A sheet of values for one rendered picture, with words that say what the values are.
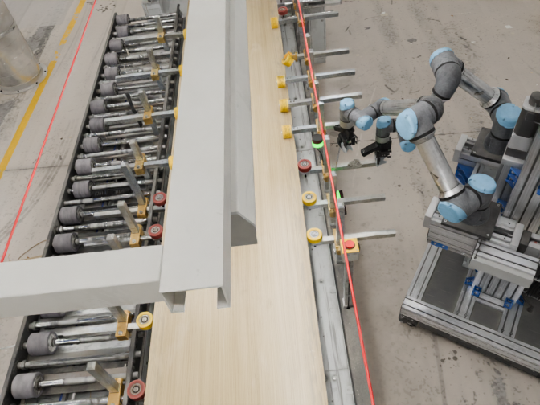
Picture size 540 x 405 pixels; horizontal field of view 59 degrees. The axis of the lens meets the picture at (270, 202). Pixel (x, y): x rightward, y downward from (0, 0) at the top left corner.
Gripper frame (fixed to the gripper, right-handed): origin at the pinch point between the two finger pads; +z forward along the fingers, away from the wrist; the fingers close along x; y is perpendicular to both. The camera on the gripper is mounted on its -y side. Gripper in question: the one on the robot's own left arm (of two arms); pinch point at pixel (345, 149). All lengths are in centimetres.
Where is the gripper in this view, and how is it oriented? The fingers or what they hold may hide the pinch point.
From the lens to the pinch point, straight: 272.3
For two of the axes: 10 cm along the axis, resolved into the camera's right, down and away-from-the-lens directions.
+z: 1.2, 6.4, 7.6
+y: 3.9, 6.7, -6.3
